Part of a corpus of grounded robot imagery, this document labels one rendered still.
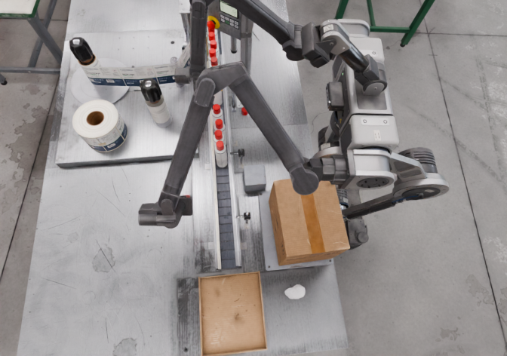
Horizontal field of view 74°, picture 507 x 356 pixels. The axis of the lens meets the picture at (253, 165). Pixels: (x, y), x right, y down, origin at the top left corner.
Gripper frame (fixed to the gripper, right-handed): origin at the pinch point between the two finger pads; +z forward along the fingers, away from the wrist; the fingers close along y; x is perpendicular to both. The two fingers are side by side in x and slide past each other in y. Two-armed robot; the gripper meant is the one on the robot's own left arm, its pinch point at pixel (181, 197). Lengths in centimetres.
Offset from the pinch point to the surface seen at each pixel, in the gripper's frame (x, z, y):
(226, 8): -67, 22, -16
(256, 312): 52, 2, -28
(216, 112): -26.4, 36.1, -10.4
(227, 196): 11.1, 29.2, -15.0
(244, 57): -50, 39, -23
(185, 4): -76, 66, 6
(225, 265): 34.8, 9.9, -15.1
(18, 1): -84, 114, 117
